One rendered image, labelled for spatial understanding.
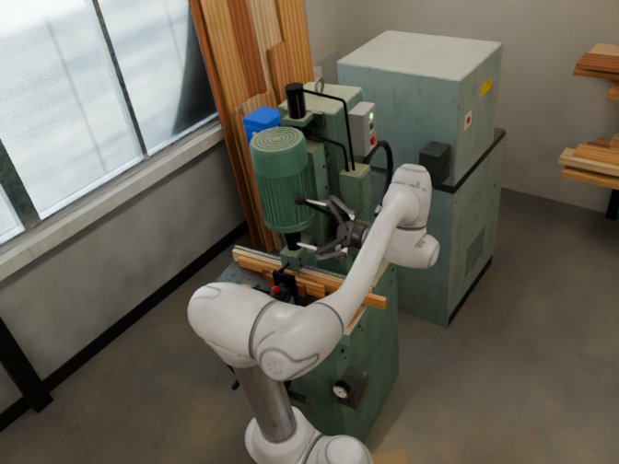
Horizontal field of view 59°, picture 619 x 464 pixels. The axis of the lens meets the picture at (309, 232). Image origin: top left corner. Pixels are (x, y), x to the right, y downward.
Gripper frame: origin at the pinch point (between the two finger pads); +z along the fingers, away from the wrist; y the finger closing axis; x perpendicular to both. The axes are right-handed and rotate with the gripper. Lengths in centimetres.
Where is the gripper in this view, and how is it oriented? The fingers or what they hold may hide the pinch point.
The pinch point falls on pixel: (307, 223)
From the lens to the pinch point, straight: 169.4
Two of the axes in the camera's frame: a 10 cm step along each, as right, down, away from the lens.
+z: -8.6, -2.2, 4.5
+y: 2.2, -9.7, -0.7
